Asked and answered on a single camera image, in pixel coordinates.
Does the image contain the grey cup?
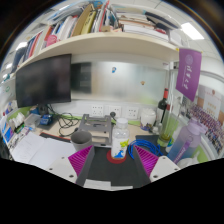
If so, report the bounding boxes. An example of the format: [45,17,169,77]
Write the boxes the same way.
[70,130,93,153]

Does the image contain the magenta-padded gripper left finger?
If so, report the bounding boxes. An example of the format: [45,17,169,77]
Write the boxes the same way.
[46,144,96,187]

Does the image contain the purple water bottle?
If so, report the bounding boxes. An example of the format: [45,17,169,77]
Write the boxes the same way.
[166,116,208,165]

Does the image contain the white wall socket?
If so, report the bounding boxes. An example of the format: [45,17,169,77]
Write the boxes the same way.
[125,106,140,120]
[90,104,105,118]
[108,105,123,118]

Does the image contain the clear plastic drink bottle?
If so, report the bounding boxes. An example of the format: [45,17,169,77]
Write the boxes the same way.
[110,117,131,161]

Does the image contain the white paper sheet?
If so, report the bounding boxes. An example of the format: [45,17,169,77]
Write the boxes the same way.
[82,178,134,192]

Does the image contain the grey metal laptop stand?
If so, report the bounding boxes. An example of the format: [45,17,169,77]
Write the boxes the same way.
[78,113,113,147]

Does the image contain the white jar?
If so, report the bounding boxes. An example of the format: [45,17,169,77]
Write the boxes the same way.
[139,108,157,132]

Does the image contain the colourful photo collage board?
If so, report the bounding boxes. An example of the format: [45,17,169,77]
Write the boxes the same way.
[188,103,224,156]

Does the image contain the purple hanging banner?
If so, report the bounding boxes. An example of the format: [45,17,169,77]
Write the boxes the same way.
[175,48,203,103]

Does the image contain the white paper stack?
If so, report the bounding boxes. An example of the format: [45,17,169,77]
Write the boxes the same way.
[9,131,78,171]

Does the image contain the blue electronic box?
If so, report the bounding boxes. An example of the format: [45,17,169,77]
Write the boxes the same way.
[39,114,55,127]

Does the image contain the green plant vase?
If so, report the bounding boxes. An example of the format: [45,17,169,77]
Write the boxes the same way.
[156,113,180,149]

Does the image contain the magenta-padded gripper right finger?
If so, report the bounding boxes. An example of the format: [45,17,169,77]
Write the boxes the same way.
[132,144,181,190]

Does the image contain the black desk mat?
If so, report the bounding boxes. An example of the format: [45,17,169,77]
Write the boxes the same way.
[39,132,168,190]

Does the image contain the black computer monitor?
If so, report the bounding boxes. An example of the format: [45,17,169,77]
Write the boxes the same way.
[14,53,73,116]

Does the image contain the black cables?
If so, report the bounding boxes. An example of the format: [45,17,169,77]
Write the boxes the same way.
[49,105,83,138]

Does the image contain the dark wine bottle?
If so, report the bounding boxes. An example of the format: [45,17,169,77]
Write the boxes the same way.
[156,88,170,126]

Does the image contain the blue coiled cable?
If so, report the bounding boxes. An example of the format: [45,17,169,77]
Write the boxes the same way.
[127,138,165,161]

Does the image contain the flat round red coaster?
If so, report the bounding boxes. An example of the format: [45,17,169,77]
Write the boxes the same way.
[106,148,128,165]

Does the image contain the translucent plastic box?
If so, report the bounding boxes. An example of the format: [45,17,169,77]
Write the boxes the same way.
[24,113,42,130]

